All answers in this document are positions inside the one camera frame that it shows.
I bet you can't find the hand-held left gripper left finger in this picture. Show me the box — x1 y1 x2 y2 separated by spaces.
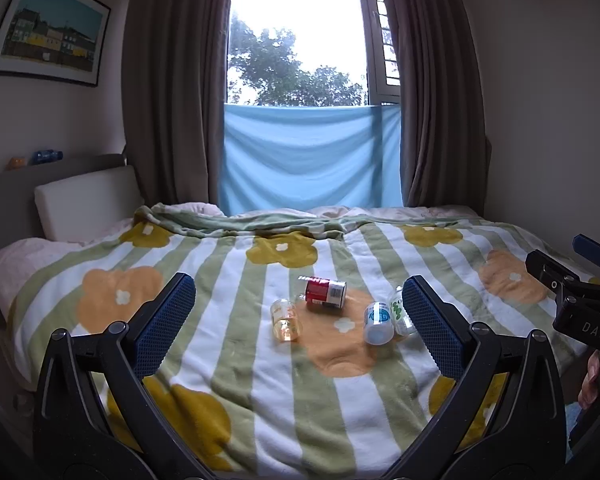
33 273 207 480

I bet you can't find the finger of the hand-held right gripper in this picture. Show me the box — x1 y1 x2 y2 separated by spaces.
525 249 590 306
572 233 600 275

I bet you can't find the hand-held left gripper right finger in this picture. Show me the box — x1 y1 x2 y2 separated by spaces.
384 275 567 480

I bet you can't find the green print clear cup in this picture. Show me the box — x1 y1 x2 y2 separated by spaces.
389 286 417 337

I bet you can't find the red label cup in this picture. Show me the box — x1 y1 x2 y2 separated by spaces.
298 275 348 309

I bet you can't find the yellow clear cup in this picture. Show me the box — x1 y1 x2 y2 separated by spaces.
270 298 301 344

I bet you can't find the person's right hand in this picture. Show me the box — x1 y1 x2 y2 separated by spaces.
577 350 600 409

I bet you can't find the white bottle, blue label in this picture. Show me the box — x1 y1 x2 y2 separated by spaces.
363 301 395 346

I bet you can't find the person's blue jeans leg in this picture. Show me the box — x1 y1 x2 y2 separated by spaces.
564 402 587 463

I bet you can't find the floral striped blanket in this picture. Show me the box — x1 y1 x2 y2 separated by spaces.
7 202 600 480

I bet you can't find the white headboard cushion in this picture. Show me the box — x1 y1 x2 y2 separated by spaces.
34 164 144 244

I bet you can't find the pink bedding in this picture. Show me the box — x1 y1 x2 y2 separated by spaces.
0 201 486 391

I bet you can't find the grey headboard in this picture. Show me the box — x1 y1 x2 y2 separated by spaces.
0 153 133 286

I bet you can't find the blue toy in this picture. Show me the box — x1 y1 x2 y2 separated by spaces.
31 147 63 165

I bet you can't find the light blue cloth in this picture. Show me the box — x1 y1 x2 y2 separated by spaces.
218 103 405 214

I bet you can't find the brown curtain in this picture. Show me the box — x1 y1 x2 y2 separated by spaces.
121 0 235 212
381 0 489 209

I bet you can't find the framed houses picture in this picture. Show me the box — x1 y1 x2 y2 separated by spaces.
0 0 112 88

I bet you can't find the window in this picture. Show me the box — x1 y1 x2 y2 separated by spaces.
226 0 404 109

